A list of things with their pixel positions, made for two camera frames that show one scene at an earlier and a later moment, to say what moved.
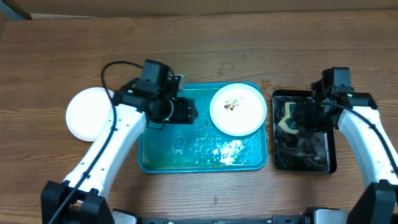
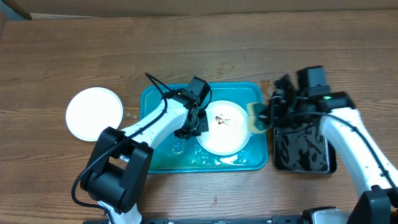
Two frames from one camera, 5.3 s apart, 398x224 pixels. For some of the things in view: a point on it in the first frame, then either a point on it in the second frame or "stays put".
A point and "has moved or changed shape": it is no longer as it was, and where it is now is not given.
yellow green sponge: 283,124 has moved or changed shape
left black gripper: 184,106 -> 203,126
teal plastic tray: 202,147 stays put
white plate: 237,109 -> 229,129
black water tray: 313,152 stays put
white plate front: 89,112 stays put
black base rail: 302,219 stays put
